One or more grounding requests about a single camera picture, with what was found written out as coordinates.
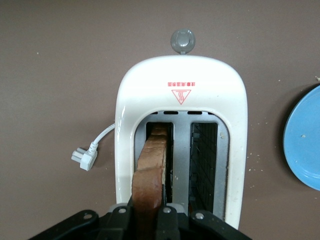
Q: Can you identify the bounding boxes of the brown bread slice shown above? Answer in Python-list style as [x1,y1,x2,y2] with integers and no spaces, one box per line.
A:
[131,124,168,240]

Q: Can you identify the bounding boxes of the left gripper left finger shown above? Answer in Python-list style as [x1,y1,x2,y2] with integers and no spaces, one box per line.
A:
[27,195,139,240]

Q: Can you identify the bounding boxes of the blue plate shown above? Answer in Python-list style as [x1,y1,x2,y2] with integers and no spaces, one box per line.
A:
[283,84,320,192]

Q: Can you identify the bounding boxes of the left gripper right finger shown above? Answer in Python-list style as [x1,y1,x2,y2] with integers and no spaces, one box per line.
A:
[156,184,254,240]

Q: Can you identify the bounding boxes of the white toaster power cord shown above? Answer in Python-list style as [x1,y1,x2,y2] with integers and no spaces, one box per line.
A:
[71,122,118,172]

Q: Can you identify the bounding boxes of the white toaster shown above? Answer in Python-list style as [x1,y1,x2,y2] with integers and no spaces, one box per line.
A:
[114,28,249,230]

